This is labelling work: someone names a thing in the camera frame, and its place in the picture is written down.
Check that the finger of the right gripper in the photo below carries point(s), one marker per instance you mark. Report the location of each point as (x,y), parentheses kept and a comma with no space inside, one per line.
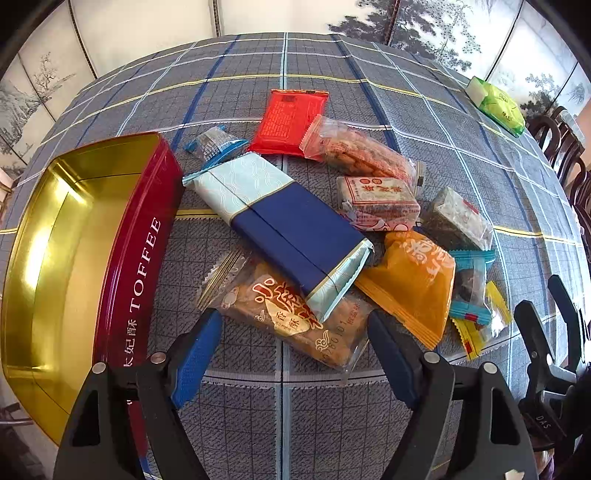
(535,341)
(576,329)

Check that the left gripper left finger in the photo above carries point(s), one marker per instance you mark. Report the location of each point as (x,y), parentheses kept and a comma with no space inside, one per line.
(98,441)

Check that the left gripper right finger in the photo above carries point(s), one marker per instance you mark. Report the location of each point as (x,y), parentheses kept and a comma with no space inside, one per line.
(492,441)

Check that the teal-edged dark candy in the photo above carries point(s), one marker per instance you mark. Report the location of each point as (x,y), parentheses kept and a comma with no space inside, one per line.
(469,290)

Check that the orange snack packet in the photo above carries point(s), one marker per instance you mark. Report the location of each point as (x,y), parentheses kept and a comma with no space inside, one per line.
(413,282)

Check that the dark seaweed snack packet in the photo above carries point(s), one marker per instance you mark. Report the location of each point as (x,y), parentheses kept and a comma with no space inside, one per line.
(455,224)

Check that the clear brown pastry packet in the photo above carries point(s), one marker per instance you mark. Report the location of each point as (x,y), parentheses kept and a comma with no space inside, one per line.
(245,288)

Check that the pink white cake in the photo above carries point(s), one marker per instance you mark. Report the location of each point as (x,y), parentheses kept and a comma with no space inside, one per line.
(377,203)

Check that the navy light-blue snack pack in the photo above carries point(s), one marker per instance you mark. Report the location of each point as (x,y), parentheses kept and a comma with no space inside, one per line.
(314,247)

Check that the small blue-edged clear candy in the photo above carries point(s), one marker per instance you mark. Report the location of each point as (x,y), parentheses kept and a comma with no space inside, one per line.
(214,146)

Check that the red snack packet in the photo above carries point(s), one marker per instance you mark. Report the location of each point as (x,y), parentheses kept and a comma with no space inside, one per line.
(289,114)

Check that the red gold toffee tin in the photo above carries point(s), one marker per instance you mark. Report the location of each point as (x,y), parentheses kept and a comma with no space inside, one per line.
(83,269)

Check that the dark wooden chair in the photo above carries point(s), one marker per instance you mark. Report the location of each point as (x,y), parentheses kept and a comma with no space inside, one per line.
(563,144)

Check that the green tissue pack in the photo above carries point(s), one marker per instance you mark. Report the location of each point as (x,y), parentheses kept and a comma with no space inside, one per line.
(497,105)

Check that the plaid blue grey tablecloth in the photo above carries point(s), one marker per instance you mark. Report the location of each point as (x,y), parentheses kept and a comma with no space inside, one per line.
(177,239)

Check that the painted folding screen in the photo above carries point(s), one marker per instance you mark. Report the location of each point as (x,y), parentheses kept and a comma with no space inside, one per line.
(50,50)

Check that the clear bag orange crackers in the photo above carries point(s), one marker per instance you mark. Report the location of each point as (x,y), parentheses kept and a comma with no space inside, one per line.
(354,153)

